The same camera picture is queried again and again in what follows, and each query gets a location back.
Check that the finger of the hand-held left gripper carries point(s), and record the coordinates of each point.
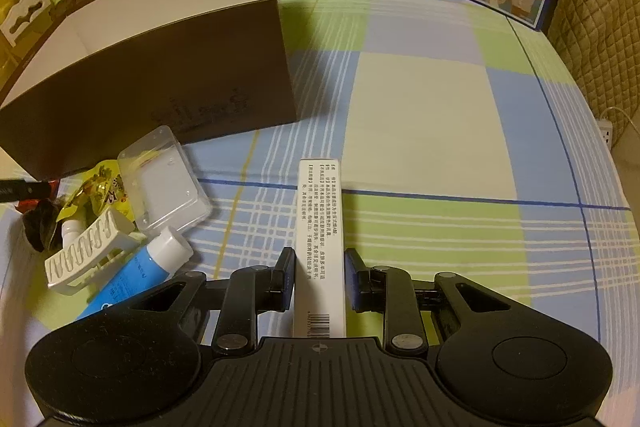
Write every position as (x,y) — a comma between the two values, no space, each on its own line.
(25,190)

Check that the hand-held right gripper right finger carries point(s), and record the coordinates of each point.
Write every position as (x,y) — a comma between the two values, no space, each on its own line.
(354,284)

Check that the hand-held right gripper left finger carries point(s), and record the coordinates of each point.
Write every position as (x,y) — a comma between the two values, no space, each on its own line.
(287,279)

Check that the brown velvet cloth pouch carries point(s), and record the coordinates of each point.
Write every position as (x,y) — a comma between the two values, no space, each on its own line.
(40,227)

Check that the long white medicine box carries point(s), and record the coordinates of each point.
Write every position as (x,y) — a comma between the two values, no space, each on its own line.
(320,232)

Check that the white hair claw clip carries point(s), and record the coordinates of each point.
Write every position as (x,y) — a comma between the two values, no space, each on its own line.
(75,267)

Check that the blue and white tube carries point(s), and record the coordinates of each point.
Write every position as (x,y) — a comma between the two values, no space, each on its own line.
(135,272)

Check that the clear plastic case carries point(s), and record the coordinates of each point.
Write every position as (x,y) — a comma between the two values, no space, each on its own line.
(165,187)

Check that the brown cardboard box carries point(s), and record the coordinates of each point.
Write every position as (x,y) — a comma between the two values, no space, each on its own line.
(150,72)

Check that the white pill bottle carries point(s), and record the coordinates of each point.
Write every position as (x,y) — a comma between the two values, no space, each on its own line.
(72,229)

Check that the yellow snack pouch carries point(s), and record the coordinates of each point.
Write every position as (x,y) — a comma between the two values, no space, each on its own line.
(95,187)

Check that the checked tablecloth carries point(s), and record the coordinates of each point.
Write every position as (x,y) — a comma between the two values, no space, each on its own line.
(425,132)

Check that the white power strip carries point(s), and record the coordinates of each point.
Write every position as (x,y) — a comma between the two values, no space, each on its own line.
(605,132)

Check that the beige quilted chair cover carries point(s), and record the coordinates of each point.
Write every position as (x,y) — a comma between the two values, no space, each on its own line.
(600,7)

